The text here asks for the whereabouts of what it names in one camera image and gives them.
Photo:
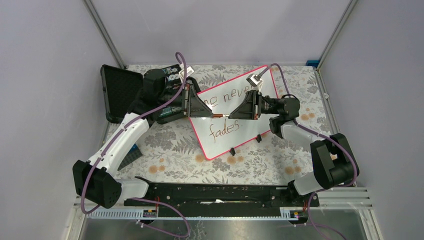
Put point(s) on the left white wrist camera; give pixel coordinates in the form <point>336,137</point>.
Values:
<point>186,72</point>

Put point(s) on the black poker chip case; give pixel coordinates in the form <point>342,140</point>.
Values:
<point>127,91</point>

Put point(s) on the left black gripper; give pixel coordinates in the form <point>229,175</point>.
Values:
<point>192,105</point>

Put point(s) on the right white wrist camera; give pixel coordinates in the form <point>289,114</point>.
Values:
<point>255,81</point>

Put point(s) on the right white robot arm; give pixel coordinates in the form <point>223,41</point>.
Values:
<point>333,162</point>

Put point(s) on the pink framed whiteboard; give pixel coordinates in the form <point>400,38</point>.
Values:
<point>218,136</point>

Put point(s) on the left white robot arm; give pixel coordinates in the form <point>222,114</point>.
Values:
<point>94,179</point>

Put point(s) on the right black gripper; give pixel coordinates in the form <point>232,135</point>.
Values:
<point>250,108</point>

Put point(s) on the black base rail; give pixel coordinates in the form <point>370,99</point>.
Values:
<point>221,200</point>

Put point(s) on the floral patterned table mat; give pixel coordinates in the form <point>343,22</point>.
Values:
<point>171,152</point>

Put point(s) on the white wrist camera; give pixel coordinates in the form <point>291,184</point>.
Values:
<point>186,72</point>
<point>255,81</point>

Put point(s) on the blue corner bracket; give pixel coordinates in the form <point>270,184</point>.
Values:
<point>312,63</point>

